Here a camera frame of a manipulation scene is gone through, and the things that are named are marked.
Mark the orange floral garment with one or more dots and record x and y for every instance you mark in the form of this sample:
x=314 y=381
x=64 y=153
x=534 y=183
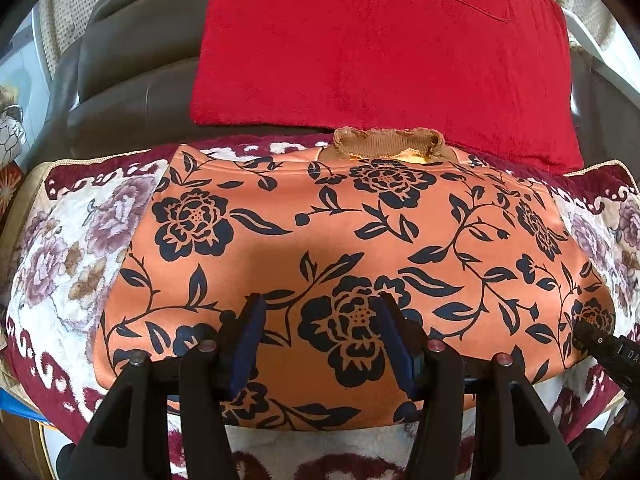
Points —
x=479 y=258

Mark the floral plush blanket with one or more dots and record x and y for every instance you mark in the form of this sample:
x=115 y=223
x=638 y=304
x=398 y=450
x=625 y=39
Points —
x=72 y=243

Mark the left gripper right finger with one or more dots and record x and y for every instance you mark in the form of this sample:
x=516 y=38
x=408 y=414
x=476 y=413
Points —
x=430 y=371

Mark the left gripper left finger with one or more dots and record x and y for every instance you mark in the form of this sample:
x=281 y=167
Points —
x=216 y=371

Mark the red pillow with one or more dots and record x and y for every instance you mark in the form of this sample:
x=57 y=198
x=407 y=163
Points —
x=493 y=76

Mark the white patterned curtain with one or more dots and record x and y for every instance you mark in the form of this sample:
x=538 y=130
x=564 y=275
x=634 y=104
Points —
x=90 y=5

